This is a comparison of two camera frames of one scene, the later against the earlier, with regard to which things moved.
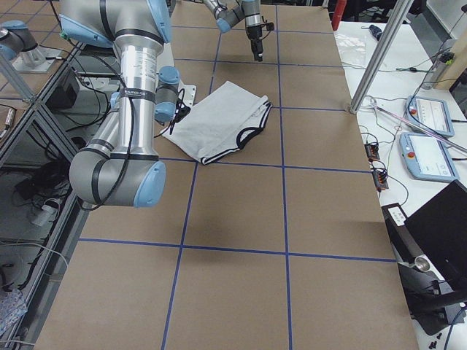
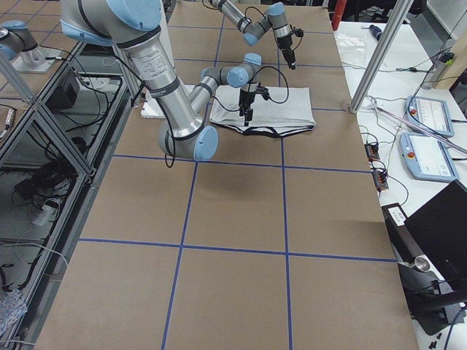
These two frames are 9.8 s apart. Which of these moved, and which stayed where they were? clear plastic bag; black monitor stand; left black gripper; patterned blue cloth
Moved: left black gripper
Stayed: patterned blue cloth; black monitor stand; clear plastic bag
